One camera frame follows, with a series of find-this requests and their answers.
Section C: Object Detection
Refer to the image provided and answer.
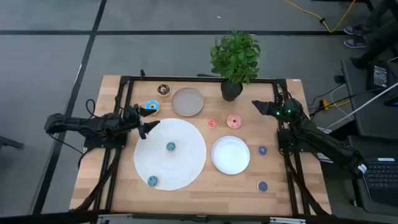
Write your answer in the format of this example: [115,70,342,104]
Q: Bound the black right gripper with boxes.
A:
[251,98,304,124]

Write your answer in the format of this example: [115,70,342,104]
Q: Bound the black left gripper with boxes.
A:
[124,104,161,140]

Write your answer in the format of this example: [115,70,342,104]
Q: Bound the large blue glazed donut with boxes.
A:
[145,100,160,114]

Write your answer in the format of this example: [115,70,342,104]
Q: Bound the large chocolate glazed donut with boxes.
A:
[156,83,172,98]

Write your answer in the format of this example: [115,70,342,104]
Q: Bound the large pink glazed donut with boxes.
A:
[226,114,243,130]

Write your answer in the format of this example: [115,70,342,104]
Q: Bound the black plant pot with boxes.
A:
[220,78,244,102]

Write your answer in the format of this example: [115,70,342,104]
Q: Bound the grey round plate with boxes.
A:
[171,86,205,118]

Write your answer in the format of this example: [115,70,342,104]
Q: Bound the green leafy plant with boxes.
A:
[210,29,262,85]

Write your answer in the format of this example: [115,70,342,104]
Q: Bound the white round plate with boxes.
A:
[211,135,251,175]

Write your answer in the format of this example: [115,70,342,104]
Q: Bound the white round woven placemat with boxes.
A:
[133,118,207,192]

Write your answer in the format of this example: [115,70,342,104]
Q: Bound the dark side table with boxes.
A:
[340,58,398,139]

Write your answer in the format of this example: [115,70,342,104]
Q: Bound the person's shoe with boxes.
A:
[343,24,369,36]
[343,36,369,49]

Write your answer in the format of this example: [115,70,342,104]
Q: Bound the black power adapter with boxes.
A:
[368,60,393,93]

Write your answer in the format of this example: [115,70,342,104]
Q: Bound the black laptop keyboard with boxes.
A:
[357,157,398,215]

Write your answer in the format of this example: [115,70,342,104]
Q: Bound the person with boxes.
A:
[357,0,398,69]

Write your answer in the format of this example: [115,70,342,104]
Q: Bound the black front crossbar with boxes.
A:
[0,208,398,224]

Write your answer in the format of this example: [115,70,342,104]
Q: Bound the black aluminium table frame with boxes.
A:
[70,75,332,218]

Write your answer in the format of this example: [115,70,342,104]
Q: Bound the white cable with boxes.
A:
[326,82,398,130]

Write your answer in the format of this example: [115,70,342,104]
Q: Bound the yellow extension cable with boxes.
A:
[282,0,357,34]

